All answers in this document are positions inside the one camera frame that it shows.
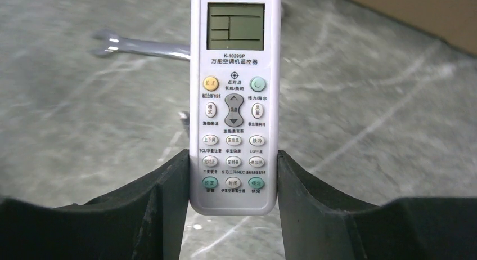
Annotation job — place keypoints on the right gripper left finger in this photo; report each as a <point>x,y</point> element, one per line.
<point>143,219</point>

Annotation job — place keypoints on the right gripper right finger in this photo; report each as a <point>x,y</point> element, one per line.
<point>319,221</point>

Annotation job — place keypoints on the white AC remote control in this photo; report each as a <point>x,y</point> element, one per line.
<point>234,90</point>

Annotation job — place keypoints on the silver combination wrench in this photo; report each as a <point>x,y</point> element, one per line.
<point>114,43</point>

